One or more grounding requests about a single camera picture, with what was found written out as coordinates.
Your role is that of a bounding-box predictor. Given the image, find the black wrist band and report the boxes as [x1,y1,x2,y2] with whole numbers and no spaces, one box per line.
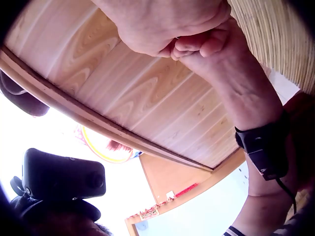
[234,108,292,181]

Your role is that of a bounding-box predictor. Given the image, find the woven reed mat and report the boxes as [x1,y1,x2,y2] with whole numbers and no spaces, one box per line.
[226,0,315,94]

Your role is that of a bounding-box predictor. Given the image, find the round colourful wall decoration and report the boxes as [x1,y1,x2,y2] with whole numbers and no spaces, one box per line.
[80,124,135,163]

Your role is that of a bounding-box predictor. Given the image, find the brown wooden door frame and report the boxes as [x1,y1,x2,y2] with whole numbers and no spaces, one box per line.
[125,147,248,236]

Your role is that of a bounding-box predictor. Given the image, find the person's left hand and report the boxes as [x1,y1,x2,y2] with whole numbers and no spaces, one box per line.
[172,15,284,131]

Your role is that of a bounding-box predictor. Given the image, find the person's right hand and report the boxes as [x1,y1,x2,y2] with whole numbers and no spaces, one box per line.
[90,0,232,59]

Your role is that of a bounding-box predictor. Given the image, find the red paper door ornament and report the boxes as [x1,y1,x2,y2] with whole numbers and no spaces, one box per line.
[139,205,159,221]
[175,183,199,198]

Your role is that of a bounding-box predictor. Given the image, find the person's left fingers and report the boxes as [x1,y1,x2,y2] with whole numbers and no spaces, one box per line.
[172,29,228,61]

